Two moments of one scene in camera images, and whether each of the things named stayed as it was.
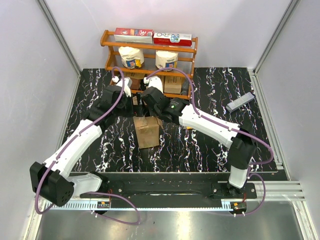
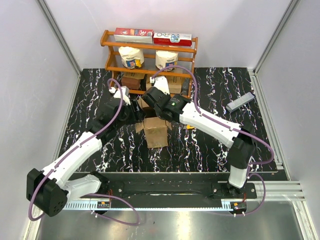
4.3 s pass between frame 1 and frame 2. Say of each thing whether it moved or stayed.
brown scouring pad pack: stayed
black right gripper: stayed
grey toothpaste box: stayed
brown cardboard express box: moved
